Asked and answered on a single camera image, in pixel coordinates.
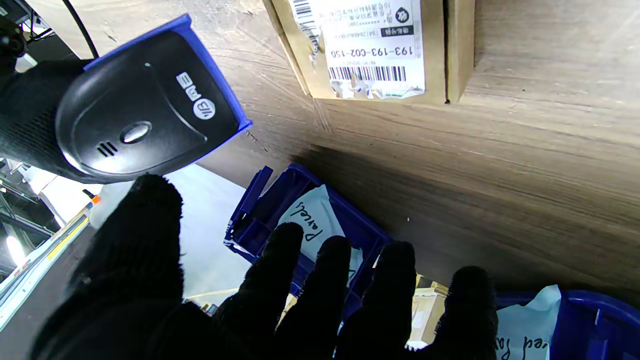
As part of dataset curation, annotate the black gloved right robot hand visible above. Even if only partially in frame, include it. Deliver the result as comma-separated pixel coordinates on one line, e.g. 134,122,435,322
0,59,101,183

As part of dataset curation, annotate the blue bin boxed parcels label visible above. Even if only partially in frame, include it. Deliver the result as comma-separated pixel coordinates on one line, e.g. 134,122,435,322
495,289,640,360

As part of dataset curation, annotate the handwritten boxed parcels paper label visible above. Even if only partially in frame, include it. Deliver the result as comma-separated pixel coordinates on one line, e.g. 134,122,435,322
495,285,562,360

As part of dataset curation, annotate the black and blue barcode scanner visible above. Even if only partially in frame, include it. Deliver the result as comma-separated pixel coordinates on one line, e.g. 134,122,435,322
55,13,252,185

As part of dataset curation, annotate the blue ribbed plastic bin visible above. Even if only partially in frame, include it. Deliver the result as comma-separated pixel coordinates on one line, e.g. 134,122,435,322
224,162,394,321

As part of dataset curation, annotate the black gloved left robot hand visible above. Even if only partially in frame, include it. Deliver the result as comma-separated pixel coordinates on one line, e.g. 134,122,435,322
30,174,499,360

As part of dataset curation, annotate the brown cardboard parcel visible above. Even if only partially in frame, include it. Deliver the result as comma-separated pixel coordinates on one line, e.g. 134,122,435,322
262,0,476,106

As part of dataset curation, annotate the black hanging background cable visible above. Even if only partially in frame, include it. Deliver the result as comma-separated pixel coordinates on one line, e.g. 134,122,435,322
62,0,101,60

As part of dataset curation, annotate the crumpled handwritten paper label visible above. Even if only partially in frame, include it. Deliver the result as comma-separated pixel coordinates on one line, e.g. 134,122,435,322
276,184,364,288

